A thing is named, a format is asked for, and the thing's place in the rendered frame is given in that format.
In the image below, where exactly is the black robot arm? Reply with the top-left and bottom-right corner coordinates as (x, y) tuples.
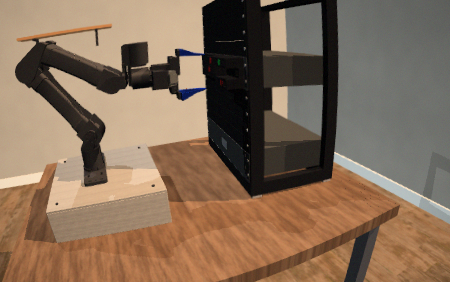
(15, 40), (178, 187)

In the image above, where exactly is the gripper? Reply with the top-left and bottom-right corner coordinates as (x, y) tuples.
(167, 49), (206, 101)

